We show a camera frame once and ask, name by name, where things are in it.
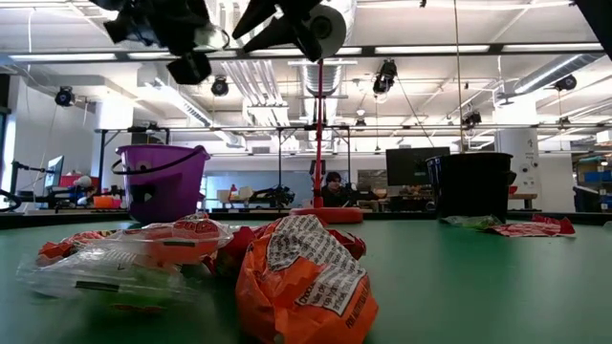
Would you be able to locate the red candy pack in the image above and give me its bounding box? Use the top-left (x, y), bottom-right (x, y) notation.
top-left (485, 213), bottom-right (577, 239)

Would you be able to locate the red desk lamp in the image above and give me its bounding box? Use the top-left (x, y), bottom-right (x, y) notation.
top-left (291, 3), bottom-right (365, 226)

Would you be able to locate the black plastic bucket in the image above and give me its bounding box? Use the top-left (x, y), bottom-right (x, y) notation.
top-left (426, 152), bottom-right (518, 221)

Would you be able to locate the black monitor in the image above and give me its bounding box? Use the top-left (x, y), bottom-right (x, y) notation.
top-left (385, 146), bottom-right (451, 187)

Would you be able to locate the small computer monitor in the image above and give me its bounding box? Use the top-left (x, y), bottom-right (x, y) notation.
top-left (44, 155), bottom-right (66, 192)

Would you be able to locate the thin hanging cable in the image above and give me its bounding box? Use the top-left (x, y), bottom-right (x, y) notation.
top-left (452, 0), bottom-right (467, 154)

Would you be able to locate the person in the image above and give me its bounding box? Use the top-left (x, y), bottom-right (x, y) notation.
top-left (319, 170), bottom-right (360, 209)

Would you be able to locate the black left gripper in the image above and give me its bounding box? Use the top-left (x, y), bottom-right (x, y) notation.
top-left (90, 0), bottom-right (213, 87)

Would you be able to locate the black office chair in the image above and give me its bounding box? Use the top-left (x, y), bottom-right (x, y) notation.
top-left (572, 184), bottom-right (604, 214)

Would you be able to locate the purple plastic bucket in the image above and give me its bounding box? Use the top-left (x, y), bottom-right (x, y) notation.
top-left (110, 144), bottom-right (211, 226)

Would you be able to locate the orange white printed candy wrapper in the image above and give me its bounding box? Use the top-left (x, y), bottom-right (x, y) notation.
top-left (234, 213), bottom-right (380, 344)

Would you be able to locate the green table mat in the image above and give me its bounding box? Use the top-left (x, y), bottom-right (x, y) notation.
top-left (0, 217), bottom-right (612, 344)

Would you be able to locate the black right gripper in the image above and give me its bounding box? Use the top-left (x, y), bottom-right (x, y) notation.
top-left (230, 0), bottom-right (327, 64)

